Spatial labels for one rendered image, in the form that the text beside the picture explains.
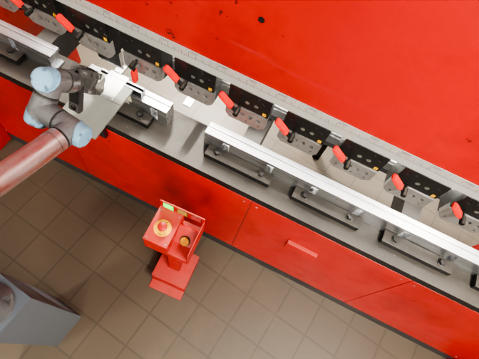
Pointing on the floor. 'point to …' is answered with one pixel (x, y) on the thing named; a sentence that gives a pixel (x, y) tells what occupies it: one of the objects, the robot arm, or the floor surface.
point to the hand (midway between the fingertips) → (100, 89)
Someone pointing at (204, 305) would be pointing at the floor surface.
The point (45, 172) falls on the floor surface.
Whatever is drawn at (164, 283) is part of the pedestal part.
